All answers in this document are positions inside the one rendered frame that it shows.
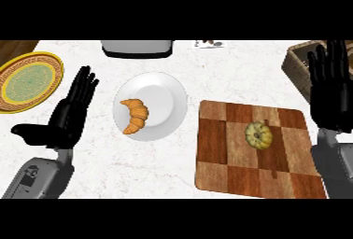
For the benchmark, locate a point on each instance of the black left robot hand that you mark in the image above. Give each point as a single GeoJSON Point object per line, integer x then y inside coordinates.
{"type": "Point", "coordinates": [64, 124]}

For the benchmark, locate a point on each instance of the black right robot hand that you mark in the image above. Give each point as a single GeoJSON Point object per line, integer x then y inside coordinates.
{"type": "Point", "coordinates": [329, 93]}

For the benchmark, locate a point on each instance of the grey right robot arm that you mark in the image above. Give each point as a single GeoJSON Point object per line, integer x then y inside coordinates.
{"type": "Point", "coordinates": [336, 165]}

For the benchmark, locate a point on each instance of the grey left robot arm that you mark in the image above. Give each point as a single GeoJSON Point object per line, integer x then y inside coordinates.
{"type": "Point", "coordinates": [44, 179]}

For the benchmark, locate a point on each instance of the brown wicker basket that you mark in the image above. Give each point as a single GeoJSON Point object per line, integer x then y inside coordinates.
{"type": "Point", "coordinates": [299, 67]}

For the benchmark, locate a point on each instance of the pale yellow round squash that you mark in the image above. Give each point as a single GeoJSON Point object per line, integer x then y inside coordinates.
{"type": "Point", "coordinates": [259, 135]}

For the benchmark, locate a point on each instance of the checkered wooden cutting board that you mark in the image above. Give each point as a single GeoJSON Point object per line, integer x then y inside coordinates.
{"type": "Point", "coordinates": [258, 149]}

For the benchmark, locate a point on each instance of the golden croissant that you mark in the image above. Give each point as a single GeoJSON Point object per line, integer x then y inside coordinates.
{"type": "Point", "coordinates": [135, 115]}

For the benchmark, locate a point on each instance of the yellow patterned round plate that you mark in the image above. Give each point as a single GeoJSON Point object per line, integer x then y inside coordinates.
{"type": "Point", "coordinates": [29, 81]}

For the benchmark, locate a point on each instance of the white oval plate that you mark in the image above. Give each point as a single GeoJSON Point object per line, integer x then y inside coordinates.
{"type": "Point", "coordinates": [150, 106]}

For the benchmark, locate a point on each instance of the brown wooden object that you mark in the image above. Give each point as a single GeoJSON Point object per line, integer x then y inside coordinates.
{"type": "Point", "coordinates": [17, 48]}

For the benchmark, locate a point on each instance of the grey and black appliance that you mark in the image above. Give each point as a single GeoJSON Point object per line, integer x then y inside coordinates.
{"type": "Point", "coordinates": [137, 48]}

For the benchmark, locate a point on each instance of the small white printed card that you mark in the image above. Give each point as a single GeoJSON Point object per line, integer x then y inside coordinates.
{"type": "Point", "coordinates": [209, 44]}

